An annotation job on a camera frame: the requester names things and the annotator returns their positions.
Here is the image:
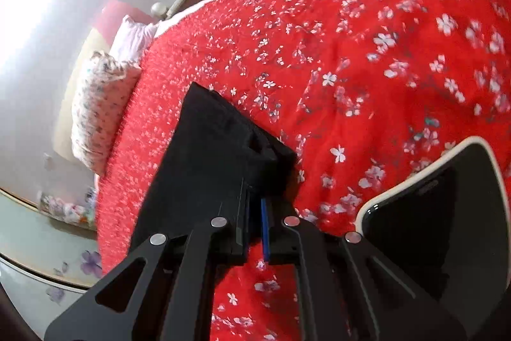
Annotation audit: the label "black smartphone white case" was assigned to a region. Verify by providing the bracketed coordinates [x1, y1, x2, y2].
[355, 136, 510, 336]

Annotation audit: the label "black pants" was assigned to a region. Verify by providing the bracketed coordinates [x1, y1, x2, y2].
[130, 83, 296, 259]

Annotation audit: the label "plush toy stack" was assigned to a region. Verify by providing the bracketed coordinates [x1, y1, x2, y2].
[37, 187, 97, 231]

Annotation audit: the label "floral white pillow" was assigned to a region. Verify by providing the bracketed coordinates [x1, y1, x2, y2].
[70, 15, 158, 176]

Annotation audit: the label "red floral bedspread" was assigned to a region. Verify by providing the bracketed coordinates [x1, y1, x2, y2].
[93, 0, 511, 341]

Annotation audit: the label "floral sliding wardrobe door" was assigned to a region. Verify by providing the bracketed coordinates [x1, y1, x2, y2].
[0, 191, 102, 338]

